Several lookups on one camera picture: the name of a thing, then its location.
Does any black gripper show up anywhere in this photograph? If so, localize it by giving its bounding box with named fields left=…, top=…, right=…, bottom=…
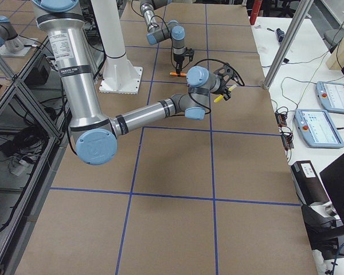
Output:
left=172, top=48, right=194, bottom=72
left=213, top=64, right=237, bottom=94

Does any orange highlighter pen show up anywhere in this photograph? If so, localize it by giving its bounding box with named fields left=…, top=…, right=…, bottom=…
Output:
left=169, top=72, right=186, bottom=77

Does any yellow highlighter pen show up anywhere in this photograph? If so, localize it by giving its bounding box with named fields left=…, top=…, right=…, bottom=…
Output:
left=213, top=84, right=237, bottom=103

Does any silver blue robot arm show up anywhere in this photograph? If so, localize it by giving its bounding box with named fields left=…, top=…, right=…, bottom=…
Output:
left=32, top=1, right=244, bottom=165
left=139, top=0, right=194, bottom=76

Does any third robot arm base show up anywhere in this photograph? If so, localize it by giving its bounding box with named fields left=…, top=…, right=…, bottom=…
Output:
left=0, top=15, right=30, bottom=57

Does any near light blue teach pendant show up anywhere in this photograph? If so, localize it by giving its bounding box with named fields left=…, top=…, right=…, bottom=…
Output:
left=294, top=109, right=344, bottom=149

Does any light blue teach pendant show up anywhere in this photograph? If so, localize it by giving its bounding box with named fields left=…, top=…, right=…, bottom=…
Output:
left=316, top=81, right=344, bottom=114
left=294, top=109, right=344, bottom=149

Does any far light blue teach pendant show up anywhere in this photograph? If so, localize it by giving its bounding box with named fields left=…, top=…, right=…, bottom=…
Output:
left=316, top=81, right=344, bottom=114

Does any black box with label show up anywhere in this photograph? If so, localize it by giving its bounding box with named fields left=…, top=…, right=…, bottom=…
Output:
left=291, top=160, right=331, bottom=216

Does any black computer monitor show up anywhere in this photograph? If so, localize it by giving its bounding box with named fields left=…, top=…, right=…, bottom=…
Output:
left=301, top=154, right=344, bottom=246

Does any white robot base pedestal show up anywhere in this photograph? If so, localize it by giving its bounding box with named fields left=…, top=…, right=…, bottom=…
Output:
left=91, top=0, right=143, bottom=95

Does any aluminium frame post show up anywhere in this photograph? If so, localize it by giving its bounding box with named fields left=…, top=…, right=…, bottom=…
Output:
left=262, top=0, right=314, bottom=90

